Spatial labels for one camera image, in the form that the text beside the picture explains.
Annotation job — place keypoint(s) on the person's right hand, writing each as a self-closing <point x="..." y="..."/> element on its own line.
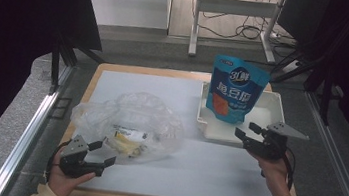
<point x="275" y="177"/>

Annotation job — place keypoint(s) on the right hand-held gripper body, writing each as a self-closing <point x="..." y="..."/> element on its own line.
<point x="271" y="143"/>

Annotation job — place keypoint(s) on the blue snack pouch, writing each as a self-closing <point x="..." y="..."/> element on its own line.
<point x="235" y="92"/>

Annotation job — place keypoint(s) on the pale blue table mat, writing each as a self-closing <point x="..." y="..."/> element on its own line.
<point x="203" y="172"/>

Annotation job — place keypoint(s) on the person's left hand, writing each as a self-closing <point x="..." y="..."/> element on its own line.
<point x="64" y="182"/>

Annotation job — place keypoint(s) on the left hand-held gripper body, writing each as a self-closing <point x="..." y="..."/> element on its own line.
<point x="75" y="161"/>

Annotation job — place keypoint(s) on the clear plastic bag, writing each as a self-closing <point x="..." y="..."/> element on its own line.
<point x="150" y="115"/>

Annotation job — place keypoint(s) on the white desk frame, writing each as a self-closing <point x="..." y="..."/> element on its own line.
<point x="234" y="6"/>

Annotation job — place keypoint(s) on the black metal stand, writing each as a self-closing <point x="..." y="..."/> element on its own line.
<point x="325" y="96"/>
<point x="56" y="60"/>

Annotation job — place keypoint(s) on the yellow white packet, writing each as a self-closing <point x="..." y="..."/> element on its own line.
<point x="128" y="139"/>

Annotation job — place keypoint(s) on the white plastic tray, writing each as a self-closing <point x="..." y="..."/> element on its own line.
<point x="273" y="111"/>

